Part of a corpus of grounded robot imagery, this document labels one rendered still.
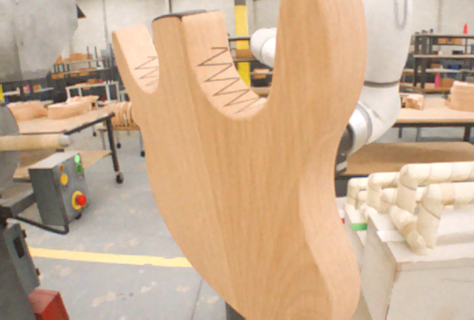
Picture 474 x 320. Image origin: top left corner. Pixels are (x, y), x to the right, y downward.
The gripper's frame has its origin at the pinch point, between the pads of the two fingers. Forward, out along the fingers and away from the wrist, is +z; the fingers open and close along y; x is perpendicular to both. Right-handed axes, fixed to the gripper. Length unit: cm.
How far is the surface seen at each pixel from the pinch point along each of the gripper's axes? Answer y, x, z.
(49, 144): 42.0, 1.9, 15.4
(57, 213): 69, -28, 20
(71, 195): 72, -25, 14
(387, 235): -11.7, -14.9, -19.8
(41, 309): 71, -60, 40
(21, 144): 47, 3, 21
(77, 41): 1314, 1, -284
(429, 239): -18.4, -11.4, -19.0
